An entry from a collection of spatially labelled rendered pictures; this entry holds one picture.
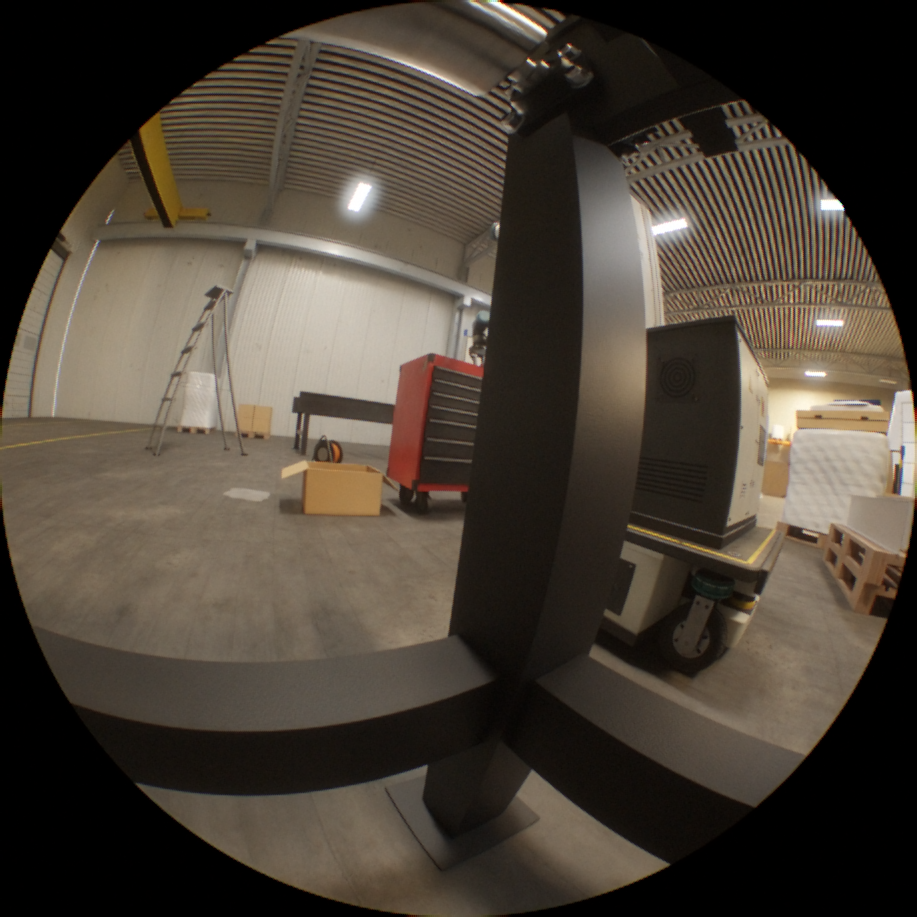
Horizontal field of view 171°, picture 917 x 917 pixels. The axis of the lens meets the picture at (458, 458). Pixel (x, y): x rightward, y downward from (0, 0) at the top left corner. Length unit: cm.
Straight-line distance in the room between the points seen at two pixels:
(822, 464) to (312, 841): 371
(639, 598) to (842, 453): 300
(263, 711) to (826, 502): 360
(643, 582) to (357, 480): 140
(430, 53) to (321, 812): 80
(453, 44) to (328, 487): 164
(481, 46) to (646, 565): 85
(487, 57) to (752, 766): 50
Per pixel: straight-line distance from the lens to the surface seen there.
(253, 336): 990
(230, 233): 1082
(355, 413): 467
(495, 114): 907
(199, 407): 766
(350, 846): 49
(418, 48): 35
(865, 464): 351
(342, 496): 167
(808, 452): 362
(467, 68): 35
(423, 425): 171
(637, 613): 78
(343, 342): 997
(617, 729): 19
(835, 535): 283
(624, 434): 18
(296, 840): 50
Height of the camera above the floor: 47
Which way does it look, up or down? 3 degrees down
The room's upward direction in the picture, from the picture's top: 7 degrees clockwise
